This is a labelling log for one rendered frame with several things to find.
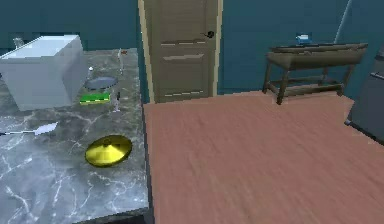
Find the green sponge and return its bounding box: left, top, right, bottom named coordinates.
left=79, top=92, right=111, bottom=106

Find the dark wooden side table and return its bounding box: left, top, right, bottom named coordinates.
left=262, top=42, right=369, bottom=106

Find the silver thin utensil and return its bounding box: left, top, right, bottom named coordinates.
left=116, top=48, right=128, bottom=76

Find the grey round plate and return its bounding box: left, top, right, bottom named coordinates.
left=83, top=76, right=119, bottom=91

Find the marble kitchen counter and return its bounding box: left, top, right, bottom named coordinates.
left=0, top=47, right=155, bottom=224

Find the white box appliance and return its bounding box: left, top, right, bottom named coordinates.
left=0, top=34, right=88, bottom=112

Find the yellow round lid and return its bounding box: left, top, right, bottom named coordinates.
left=84, top=134, right=133, bottom=168

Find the brown panelled room door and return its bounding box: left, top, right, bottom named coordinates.
left=137, top=0, right=224, bottom=104

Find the blue and white cup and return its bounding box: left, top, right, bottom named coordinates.
left=295, top=33, right=313, bottom=46

